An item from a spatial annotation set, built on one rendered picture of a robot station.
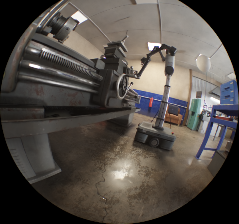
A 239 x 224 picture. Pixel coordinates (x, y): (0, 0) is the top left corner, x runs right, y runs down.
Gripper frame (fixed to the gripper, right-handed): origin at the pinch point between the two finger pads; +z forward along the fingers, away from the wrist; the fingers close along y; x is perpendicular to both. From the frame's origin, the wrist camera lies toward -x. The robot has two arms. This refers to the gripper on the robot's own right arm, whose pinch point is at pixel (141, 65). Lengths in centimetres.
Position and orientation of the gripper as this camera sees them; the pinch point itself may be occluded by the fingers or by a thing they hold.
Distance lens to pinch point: 192.9
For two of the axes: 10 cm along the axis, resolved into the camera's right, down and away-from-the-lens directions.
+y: -4.2, -0.3, -9.1
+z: -6.3, 7.3, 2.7
